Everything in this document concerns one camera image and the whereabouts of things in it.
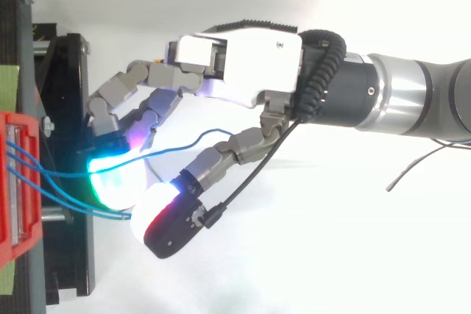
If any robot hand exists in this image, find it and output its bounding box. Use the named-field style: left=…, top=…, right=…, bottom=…
left=75, top=18, right=305, bottom=260

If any black stand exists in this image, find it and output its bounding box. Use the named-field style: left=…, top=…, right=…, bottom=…
left=0, top=0, right=97, bottom=314

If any red bin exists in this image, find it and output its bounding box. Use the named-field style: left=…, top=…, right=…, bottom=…
left=0, top=110, right=43, bottom=271

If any black coiled cable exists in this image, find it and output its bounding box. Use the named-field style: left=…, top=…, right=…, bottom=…
left=294, top=29, right=348, bottom=123

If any thin black cable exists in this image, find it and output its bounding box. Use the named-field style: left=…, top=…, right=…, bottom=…
left=385, top=138, right=471, bottom=193
left=203, top=117, right=308, bottom=229

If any blue cable bundle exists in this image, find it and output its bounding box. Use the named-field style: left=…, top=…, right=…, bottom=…
left=5, top=148, right=133, bottom=222

